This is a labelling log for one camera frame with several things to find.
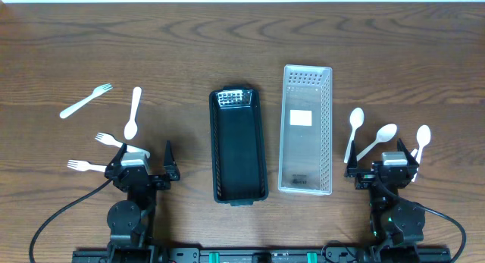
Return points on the black plastic basket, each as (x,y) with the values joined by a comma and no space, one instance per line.
(237,146)

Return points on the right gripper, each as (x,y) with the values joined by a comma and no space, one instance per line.
(381,177)

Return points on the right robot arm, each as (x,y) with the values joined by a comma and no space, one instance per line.
(391,217)

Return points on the white fork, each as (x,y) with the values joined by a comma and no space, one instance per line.
(85,166)
(109,140)
(98,91)

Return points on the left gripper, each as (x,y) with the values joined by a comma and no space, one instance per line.
(142,178)

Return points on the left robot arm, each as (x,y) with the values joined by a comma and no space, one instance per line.
(131,220)

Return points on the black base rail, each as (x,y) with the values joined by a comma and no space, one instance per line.
(337,254)

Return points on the clear plastic basket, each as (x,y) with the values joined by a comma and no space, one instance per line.
(306,139)

